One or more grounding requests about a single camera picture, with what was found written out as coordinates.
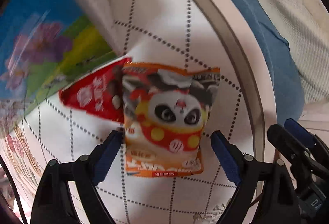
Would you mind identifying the orange panda sunflower seed bag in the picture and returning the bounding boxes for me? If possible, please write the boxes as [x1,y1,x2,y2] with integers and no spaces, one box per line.
[122,62,221,178]

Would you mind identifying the white diamond pattern mat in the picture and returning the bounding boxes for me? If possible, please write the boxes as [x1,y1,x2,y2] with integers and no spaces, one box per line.
[1,0,276,223]

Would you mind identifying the small red snack packet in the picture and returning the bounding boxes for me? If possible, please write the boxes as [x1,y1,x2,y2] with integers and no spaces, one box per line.
[59,57,132,123]

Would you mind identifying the cardboard milk box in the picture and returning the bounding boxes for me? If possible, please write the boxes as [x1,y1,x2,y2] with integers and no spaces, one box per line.
[1,0,119,137]

